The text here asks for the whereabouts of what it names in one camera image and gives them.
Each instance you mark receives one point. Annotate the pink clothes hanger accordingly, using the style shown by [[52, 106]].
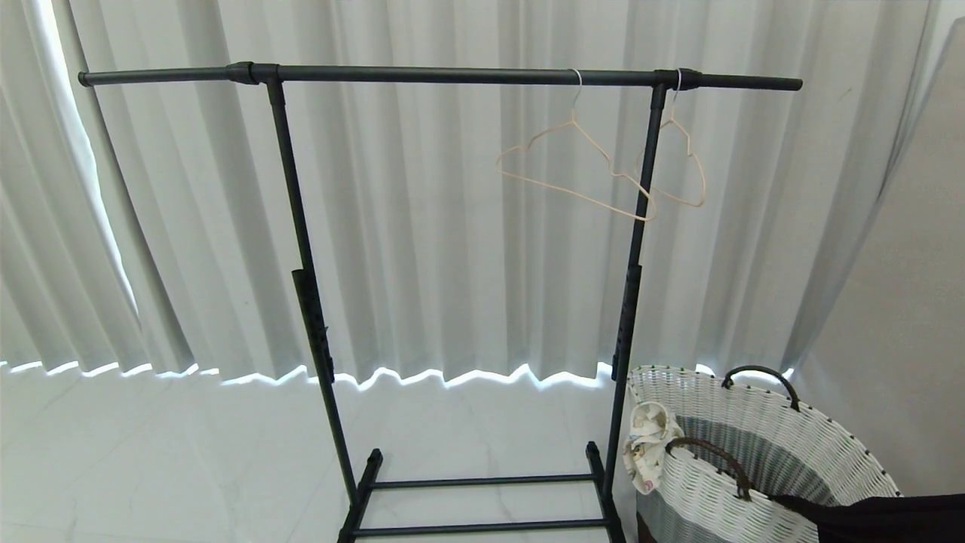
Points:
[[573, 115], [678, 74]]

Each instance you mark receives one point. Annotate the black garment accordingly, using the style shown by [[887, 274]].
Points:
[[867, 520]]

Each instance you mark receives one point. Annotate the black clothes rack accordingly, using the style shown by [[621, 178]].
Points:
[[452, 75]]

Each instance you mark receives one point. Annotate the white laundry basket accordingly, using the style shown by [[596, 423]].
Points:
[[701, 490]]

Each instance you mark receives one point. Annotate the white curtain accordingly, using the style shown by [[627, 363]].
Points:
[[452, 226]]

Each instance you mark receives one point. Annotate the cream printed garment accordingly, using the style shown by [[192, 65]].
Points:
[[647, 445]]

